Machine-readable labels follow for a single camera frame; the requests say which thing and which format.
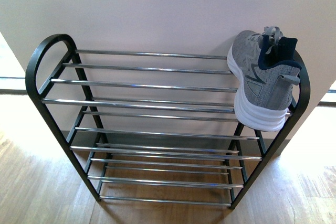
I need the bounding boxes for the grey sneaker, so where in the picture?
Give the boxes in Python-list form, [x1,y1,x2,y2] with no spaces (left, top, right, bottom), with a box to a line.
[227,26,301,132]

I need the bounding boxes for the black metal shoe rack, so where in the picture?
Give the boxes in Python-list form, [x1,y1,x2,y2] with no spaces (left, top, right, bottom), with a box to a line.
[26,34,310,209]

